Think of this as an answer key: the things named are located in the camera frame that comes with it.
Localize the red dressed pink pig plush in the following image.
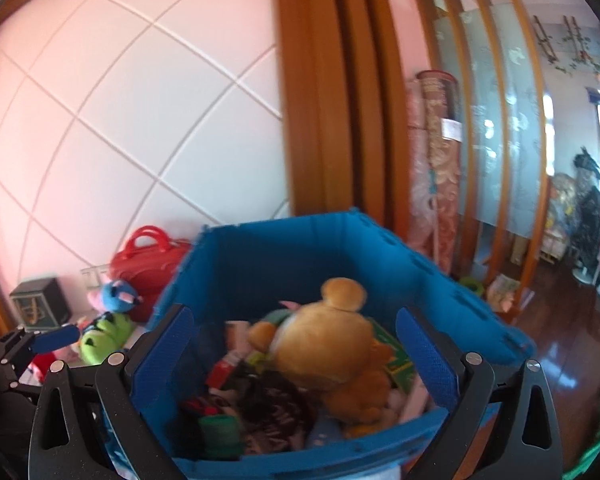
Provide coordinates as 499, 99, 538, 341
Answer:
29, 352, 56, 382

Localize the brown bear plush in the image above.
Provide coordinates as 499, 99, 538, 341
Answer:
247, 278, 394, 426

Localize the black gift box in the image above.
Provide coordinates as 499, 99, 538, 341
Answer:
9, 278, 70, 330

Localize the green frog plush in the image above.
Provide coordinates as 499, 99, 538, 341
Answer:
79, 311, 135, 365

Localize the blue dressed pig plush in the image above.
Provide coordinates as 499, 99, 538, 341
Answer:
87, 280, 144, 314

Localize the red toy suitcase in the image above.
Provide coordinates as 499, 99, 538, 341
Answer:
108, 226, 192, 323

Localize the blue plastic storage crate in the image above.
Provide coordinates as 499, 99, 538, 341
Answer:
142, 211, 534, 479

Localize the rolled patterned carpet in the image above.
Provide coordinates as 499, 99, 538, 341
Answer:
406, 70, 463, 273

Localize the wooden glass partition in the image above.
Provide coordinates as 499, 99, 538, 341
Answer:
415, 0, 553, 316

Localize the wall socket panel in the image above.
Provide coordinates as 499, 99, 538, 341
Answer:
81, 264, 111, 290

